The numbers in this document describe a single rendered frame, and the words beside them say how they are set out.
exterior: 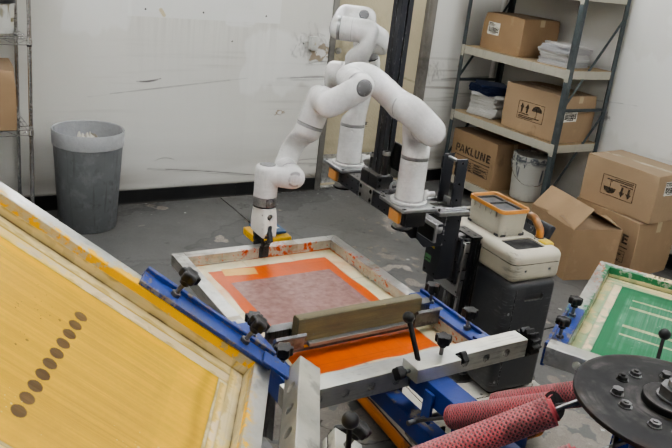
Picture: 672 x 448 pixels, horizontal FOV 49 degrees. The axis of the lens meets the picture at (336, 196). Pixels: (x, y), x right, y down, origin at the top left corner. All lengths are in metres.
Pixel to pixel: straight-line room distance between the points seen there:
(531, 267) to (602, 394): 1.71
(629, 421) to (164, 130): 4.66
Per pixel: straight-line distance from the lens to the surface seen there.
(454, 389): 1.69
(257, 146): 5.85
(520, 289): 2.96
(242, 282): 2.23
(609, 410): 1.23
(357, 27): 2.62
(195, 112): 5.58
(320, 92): 2.22
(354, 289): 2.25
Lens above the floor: 1.92
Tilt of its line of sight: 18 degrees down
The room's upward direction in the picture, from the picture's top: 7 degrees clockwise
